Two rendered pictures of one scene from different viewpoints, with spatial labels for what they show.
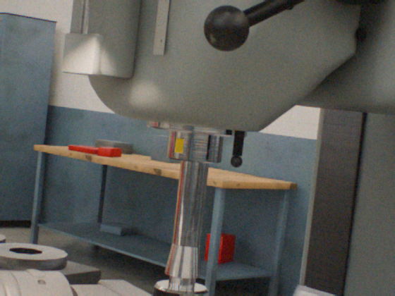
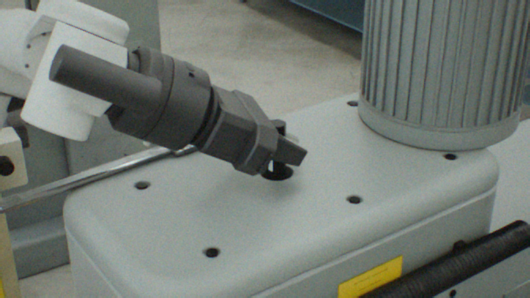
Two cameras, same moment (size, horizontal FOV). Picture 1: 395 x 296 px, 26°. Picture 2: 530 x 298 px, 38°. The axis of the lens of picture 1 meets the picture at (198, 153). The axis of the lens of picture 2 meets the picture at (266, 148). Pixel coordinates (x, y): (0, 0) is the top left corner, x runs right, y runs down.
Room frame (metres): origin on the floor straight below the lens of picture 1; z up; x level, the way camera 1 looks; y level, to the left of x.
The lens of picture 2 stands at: (-0.01, -0.11, 2.33)
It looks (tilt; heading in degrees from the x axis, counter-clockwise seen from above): 29 degrees down; 10
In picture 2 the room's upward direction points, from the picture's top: straight up
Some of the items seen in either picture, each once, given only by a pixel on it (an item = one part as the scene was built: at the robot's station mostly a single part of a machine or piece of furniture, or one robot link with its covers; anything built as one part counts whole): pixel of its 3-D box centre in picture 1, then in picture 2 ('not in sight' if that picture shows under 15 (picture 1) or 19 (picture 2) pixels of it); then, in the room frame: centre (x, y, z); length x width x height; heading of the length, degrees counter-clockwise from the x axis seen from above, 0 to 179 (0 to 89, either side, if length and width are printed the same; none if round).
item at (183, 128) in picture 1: (197, 127); not in sight; (0.71, 0.00, 1.31); 0.09 x 0.09 x 0.01
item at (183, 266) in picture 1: (188, 221); not in sight; (0.72, 0.00, 1.23); 0.03 x 0.03 x 0.11
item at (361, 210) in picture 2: not in sight; (286, 226); (0.72, -0.01, 1.81); 0.47 x 0.26 x 0.16; 134
